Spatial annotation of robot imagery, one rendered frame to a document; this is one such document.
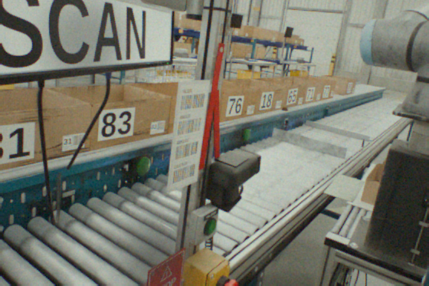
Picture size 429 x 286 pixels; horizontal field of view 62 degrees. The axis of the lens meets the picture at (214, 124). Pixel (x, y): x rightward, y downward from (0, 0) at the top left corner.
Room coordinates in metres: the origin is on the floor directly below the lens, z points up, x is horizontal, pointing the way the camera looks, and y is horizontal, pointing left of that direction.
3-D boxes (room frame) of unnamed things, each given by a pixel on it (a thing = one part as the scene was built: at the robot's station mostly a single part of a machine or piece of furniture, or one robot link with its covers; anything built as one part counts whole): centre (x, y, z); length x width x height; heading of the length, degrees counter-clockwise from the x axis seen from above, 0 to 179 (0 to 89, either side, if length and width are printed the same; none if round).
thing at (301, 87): (2.70, -0.44, 0.96); 0.39 x 0.29 x 0.17; 147
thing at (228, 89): (2.04, -0.01, 0.96); 0.39 x 0.29 x 0.17; 147
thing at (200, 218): (0.66, -0.01, 0.95); 0.07 x 0.03 x 0.07; 147
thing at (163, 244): (0.95, 0.17, 0.72); 0.52 x 0.05 x 0.05; 57
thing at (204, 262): (0.67, -0.05, 0.84); 0.15 x 0.09 x 0.07; 147
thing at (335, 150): (2.06, -0.57, 0.76); 0.46 x 0.01 x 0.09; 57
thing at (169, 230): (1.00, 0.13, 0.72); 0.52 x 0.05 x 0.05; 57
